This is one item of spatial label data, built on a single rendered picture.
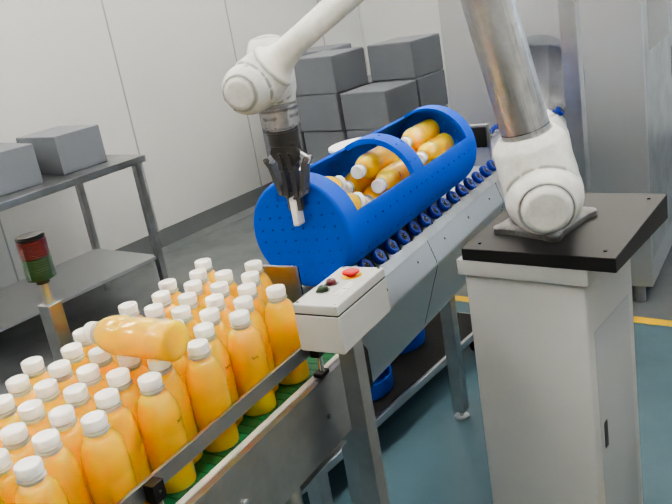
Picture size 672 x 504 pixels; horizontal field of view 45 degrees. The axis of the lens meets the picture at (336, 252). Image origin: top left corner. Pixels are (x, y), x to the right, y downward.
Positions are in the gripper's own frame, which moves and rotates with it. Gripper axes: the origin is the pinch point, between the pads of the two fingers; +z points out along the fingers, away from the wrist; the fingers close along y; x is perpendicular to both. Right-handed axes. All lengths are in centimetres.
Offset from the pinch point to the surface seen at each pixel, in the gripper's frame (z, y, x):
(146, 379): 6, 15, -72
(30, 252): -7, -36, -49
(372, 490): 53, 28, -31
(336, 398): 32.9, 21.0, -28.2
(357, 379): 26.0, 28.8, -30.8
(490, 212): 32, 12, 95
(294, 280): 14.3, 2.2, -9.4
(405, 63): 12, -144, 367
